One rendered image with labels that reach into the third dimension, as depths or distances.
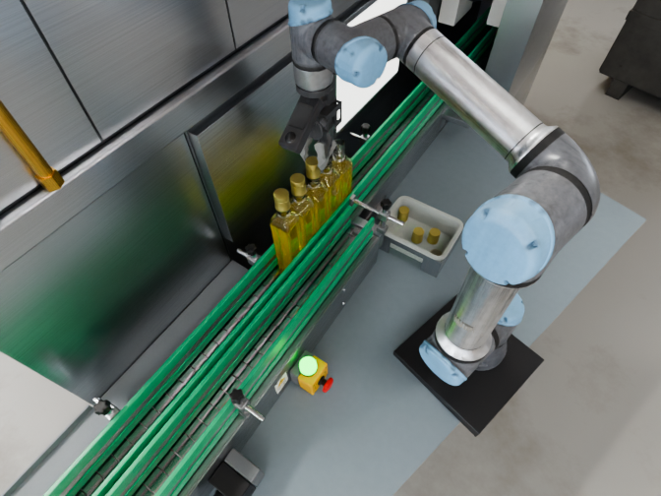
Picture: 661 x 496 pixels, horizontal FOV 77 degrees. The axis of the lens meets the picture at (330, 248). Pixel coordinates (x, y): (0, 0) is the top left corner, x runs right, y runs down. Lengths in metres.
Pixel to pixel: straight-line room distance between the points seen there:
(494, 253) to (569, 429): 1.55
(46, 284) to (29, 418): 1.49
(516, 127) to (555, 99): 2.84
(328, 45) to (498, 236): 0.40
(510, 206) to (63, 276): 0.72
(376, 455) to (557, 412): 1.16
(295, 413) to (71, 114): 0.80
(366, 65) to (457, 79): 0.15
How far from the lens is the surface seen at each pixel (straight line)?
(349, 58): 0.72
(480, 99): 0.74
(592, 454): 2.12
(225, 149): 0.93
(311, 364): 1.05
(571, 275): 1.47
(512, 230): 0.59
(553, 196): 0.64
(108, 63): 0.75
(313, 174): 0.99
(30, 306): 0.85
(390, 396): 1.14
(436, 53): 0.78
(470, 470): 1.92
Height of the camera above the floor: 1.84
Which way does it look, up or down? 54 degrees down
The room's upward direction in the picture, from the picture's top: 1 degrees counter-clockwise
